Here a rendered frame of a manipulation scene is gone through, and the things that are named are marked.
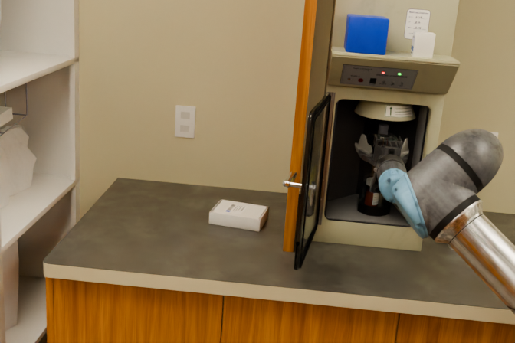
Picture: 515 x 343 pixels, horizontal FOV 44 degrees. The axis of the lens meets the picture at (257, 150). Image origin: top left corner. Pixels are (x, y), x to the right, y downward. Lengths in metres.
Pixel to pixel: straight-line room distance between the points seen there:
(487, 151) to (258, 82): 1.12
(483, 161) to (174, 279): 0.82
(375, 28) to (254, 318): 0.80
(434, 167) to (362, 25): 0.54
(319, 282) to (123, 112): 1.01
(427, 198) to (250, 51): 1.13
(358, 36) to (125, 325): 0.96
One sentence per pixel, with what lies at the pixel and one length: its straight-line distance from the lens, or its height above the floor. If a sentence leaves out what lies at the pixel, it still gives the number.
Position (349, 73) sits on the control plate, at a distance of 1.71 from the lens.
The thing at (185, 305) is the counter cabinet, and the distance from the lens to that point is 1.73.
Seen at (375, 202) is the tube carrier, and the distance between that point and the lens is 1.94.
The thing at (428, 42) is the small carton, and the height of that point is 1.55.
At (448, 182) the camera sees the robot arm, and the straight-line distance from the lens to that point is 1.24.
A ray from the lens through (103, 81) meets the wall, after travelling 2.32.
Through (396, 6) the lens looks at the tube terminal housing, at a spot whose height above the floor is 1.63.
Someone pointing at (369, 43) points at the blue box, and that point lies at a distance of 1.67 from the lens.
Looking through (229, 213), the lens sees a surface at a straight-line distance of 1.96.
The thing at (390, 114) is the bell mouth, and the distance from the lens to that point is 1.83.
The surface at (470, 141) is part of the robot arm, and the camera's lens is 1.27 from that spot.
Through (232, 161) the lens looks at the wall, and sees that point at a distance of 2.30.
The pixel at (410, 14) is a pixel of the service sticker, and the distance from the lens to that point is 1.78.
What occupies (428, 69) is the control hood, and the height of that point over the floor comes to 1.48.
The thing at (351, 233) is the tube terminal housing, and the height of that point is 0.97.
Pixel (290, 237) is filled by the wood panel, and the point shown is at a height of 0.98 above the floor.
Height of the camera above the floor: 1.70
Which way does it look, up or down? 16 degrees down
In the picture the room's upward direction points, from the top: 4 degrees clockwise
